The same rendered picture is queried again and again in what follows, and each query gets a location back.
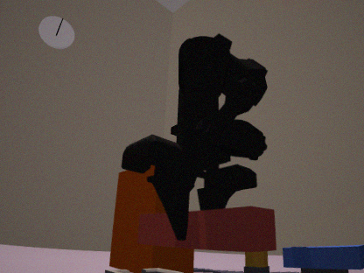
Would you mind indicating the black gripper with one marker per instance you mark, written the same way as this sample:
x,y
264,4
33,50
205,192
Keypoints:
x,y
177,166

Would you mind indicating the blue block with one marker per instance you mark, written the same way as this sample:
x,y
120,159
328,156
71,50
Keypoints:
x,y
336,257

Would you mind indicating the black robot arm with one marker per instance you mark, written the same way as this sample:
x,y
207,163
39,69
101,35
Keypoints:
x,y
206,68

